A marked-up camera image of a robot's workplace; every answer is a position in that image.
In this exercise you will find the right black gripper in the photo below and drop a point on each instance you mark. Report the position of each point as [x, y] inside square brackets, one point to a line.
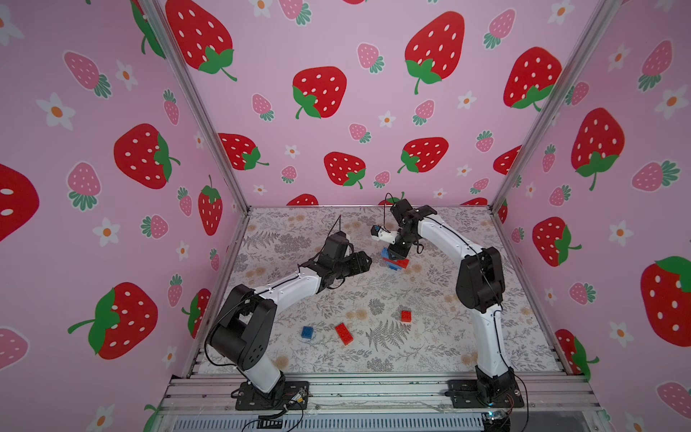
[400, 247]

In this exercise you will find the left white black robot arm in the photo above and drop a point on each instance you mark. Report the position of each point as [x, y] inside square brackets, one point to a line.
[242, 329]

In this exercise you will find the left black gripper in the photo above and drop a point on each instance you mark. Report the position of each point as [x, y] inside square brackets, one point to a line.
[362, 266]

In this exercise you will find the blue 2x2 brick left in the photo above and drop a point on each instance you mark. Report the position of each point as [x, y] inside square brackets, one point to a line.
[307, 333]

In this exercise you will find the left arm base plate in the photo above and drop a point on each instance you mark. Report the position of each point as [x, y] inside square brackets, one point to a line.
[291, 395]

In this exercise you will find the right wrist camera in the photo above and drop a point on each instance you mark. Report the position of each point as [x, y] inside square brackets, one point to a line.
[380, 233]

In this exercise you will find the aluminium corner post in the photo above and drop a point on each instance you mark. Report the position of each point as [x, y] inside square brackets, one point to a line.
[596, 28]
[163, 33]

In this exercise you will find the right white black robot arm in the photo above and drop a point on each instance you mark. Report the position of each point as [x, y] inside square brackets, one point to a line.
[479, 286]

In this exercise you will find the red 2x4 brick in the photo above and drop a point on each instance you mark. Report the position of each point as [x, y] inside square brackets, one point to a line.
[344, 334]
[400, 263]

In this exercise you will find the left aluminium corner post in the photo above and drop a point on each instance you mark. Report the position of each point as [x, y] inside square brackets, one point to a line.
[163, 33]

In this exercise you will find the aluminium front rail frame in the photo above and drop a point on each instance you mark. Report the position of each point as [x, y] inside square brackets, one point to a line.
[382, 402]

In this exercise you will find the right aluminium corner post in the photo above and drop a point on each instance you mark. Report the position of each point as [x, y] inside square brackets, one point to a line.
[596, 28]

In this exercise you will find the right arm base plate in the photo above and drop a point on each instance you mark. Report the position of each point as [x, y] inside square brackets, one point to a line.
[468, 394]

